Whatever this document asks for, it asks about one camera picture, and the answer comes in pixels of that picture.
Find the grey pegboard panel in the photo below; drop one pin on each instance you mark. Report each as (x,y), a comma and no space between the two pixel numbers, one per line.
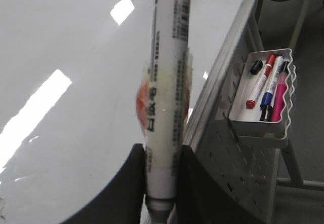
(246,173)

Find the blue whiteboard marker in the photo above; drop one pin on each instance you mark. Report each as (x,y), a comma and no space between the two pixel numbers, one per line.
(270,86)

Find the black marker cap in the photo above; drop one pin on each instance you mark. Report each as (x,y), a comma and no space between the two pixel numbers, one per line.
(257,66)

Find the pink highlighter marker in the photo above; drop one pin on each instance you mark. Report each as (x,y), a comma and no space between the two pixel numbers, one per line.
(279,102)

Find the white metal stand frame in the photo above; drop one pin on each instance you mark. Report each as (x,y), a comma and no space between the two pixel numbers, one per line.
(298,25)

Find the red capped marker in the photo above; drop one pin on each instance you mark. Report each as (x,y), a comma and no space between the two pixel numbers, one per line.
(258,86)

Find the white whiteboard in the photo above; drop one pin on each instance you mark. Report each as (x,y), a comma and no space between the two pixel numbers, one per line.
(70,71)

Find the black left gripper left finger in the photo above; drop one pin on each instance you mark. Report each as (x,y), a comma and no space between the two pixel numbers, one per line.
(121,200)

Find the red round magnet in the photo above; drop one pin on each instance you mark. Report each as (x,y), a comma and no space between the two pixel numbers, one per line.
(142,101)

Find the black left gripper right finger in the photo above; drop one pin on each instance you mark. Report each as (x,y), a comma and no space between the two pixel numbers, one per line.
(201,200)

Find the white black whiteboard marker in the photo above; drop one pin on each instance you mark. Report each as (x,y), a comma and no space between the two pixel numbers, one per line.
(166,105)

